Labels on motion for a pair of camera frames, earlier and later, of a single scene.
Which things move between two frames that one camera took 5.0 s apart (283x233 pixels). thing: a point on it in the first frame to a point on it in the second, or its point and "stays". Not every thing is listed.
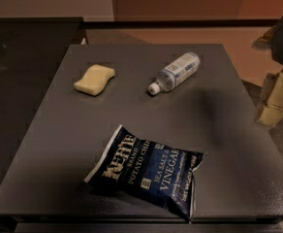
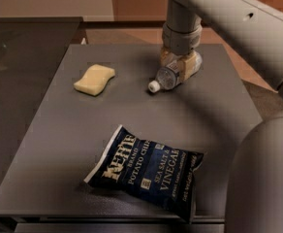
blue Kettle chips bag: x=134 y=165 stays
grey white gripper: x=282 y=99 to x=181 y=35
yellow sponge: x=94 y=80 stays
